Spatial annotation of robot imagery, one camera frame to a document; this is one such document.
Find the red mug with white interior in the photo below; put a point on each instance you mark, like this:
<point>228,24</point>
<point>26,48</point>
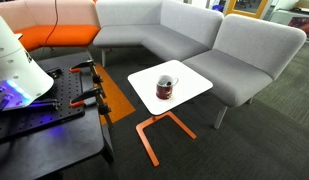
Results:
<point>163,91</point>

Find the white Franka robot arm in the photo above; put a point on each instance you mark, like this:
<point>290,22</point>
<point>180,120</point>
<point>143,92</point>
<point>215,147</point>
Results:
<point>14,63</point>

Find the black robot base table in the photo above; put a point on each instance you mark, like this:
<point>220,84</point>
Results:
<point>60,146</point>

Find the orange floor mat strip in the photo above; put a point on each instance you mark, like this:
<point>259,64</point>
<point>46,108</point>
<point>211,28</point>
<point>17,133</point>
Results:
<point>114,96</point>

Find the grey corner sofa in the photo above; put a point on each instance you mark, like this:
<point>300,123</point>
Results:
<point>160,30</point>

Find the black orange-tipped bar clamp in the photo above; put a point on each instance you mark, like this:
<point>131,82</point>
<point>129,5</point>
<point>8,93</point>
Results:
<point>94,96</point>
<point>90,66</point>

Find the grey single sofa seat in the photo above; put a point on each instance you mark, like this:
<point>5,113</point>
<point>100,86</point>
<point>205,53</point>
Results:
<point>247,56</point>

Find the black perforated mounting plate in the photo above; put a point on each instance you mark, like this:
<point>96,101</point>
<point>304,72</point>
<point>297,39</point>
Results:
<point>44,110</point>

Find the pink sofa with orange seat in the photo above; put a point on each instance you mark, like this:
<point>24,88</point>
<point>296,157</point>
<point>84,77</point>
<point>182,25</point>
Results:
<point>57,26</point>

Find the white cabinet with red poster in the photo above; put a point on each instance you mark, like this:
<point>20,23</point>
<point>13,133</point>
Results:
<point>294,21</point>

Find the white side table orange frame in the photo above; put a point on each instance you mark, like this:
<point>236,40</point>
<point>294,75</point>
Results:
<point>174,83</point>

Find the yellow door frame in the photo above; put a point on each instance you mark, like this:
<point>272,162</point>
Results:
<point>245,10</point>

